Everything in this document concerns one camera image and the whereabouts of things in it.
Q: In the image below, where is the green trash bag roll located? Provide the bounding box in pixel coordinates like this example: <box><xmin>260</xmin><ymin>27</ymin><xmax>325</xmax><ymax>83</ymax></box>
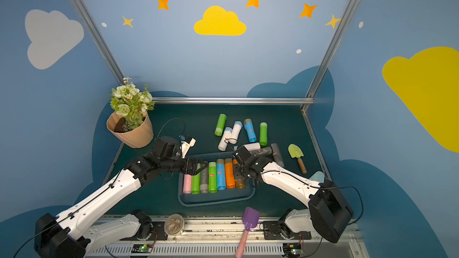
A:
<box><xmin>191</xmin><ymin>173</ymin><xmax>200</xmax><ymax>195</ymax></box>
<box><xmin>259</xmin><ymin>122</ymin><xmax>268</xmax><ymax>146</ymax></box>
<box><xmin>215</xmin><ymin>113</ymin><xmax>227</xmax><ymax>136</ymax></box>
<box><xmin>208</xmin><ymin>162</ymin><xmax>218</xmax><ymax>193</ymax></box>

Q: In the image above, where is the grey trash bag roll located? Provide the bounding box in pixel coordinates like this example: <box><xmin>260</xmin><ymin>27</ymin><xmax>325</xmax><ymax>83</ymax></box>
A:
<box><xmin>250</xmin><ymin>147</ymin><xmax>273</xmax><ymax>157</ymax></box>
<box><xmin>271</xmin><ymin>143</ymin><xmax>284</xmax><ymax>167</ymax></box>
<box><xmin>200</xmin><ymin>167</ymin><xmax>209</xmax><ymax>194</ymax></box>

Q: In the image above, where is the pink trash bag roll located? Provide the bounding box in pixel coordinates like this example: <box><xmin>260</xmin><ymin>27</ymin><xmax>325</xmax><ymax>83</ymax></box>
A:
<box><xmin>182</xmin><ymin>174</ymin><xmax>192</xmax><ymax>194</ymax></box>

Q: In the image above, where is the orange trash bag roll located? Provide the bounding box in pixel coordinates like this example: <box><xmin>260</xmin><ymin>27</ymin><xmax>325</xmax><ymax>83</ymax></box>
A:
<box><xmin>224</xmin><ymin>158</ymin><xmax>235</xmax><ymax>189</ymax></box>
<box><xmin>233</xmin><ymin>159</ymin><xmax>246</xmax><ymax>189</ymax></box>

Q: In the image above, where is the blue trash bag roll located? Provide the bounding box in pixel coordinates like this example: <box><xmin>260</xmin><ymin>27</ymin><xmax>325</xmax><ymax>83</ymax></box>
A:
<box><xmin>216</xmin><ymin>159</ymin><xmax>226</xmax><ymax>191</ymax></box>
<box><xmin>244</xmin><ymin>118</ymin><xmax>257</xmax><ymax>143</ymax></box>

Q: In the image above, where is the dark teal storage box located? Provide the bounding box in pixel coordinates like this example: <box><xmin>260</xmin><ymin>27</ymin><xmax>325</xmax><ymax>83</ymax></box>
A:
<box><xmin>178</xmin><ymin>173</ymin><xmax>255</xmax><ymax>207</ymax></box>

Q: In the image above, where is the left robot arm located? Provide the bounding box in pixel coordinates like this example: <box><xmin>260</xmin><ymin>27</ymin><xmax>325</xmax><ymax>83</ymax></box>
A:
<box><xmin>34</xmin><ymin>136</ymin><xmax>207</xmax><ymax>258</ymax></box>

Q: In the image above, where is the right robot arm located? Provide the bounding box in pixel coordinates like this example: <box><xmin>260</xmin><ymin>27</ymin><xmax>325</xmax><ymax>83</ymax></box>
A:
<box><xmin>234</xmin><ymin>146</ymin><xmax>354</xmax><ymax>243</ymax></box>

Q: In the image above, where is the white roll lying flat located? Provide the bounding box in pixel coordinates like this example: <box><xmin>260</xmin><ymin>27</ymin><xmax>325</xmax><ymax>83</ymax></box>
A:
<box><xmin>234</xmin><ymin>142</ymin><xmax>261</xmax><ymax>152</ymax></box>

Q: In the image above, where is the white trash bag roll left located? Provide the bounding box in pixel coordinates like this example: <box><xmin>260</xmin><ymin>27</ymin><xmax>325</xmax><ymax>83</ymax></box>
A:
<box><xmin>218</xmin><ymin>127</ymin><xmax>233</xmax><ymax>152</ymax></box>

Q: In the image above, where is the white trash bag roll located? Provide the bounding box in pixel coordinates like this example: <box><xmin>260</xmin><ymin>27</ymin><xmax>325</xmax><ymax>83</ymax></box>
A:
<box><xmin>228</xmin><ymin>121</ymin><xmax>243</xmax><ymax>145</ymax></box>
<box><xmin>218</xmin><ymin>127</ymin><xmax>233</xmax><ymax>152</ymax></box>

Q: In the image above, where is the white trash bag roll right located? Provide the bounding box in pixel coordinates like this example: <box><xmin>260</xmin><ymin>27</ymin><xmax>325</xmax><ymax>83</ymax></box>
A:
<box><xmin>228</xmin><ymin>121</ymin><xmax>243</xmax><ymax>145</ymax></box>

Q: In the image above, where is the green toy trowel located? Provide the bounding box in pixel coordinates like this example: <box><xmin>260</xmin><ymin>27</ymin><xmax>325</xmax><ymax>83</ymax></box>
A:
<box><xmin>288</xmin><ymin>144</ymin><xmax>307</xmax><ymax>174</ymax></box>

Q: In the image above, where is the flower pot with plant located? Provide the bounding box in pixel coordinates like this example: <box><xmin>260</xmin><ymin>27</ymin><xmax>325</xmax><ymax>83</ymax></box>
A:
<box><xmin>106</xmin><ymin>77</ymin><xmax>155</xmax><ymax>149</ymax></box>

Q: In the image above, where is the purple toy shovel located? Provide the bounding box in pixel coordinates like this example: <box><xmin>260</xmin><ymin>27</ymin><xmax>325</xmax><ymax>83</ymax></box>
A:
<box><xmin>235</xmin><ymin>207</ymin><xmax>260</xmax><ymax>258</ymax></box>

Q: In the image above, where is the clear plastic lidded cup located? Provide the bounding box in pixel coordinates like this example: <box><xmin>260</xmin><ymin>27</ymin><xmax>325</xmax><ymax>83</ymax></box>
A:
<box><xmin>164</xmin><ymin>214</ymin><xmax>185</xmax><ymax>237</ymax></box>

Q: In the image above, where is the light blue toy spade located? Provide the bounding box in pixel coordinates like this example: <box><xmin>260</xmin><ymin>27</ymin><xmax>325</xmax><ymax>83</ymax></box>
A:
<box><xmin>309</xmin><ymin>171</ymin><xmax>325</xmax><ymax>183</ymax></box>

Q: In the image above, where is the left controller board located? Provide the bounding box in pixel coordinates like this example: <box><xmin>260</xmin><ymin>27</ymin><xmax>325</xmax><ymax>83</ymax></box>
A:
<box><xmin>131</xmin><ymin>244</ymin><xmax>154</xmax><ymax>254</ymax></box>

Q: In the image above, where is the controller board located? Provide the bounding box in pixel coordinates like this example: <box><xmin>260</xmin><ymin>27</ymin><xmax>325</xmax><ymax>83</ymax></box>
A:
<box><xmin>282</xmin><ymin>244</ymin><xmax>304</xmax><ymax>258</ymax></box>
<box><xmin>131</xmin><ymin>244</ymin><xmax>154</xmax><ymax>254</ymax></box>

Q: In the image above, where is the right controller board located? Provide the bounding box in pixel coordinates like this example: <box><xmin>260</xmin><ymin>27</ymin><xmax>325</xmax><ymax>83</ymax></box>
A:
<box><xmin>282</xmin><ymin>244</ymin><xmax>304</xmax><ymax>258</ymax></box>

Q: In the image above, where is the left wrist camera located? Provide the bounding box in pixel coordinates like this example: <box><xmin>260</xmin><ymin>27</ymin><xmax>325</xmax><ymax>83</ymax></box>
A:
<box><xmin>180</xmin><ymin>136</ymin><xmax>196</xmax><ymax>158</ymax></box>

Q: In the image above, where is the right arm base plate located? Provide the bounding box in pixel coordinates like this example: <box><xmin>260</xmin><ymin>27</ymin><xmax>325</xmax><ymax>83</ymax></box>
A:
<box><xmin>261</xmin><ymin>221</ymin><xmax>312</xmax><ymax>240</ymax></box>

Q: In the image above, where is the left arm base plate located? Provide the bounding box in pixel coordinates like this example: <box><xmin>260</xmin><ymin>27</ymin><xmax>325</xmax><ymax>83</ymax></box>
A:
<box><xmin>135</xmin><ymin>222</ymin><xmax>168</xmax><ymax>241</ymax></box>

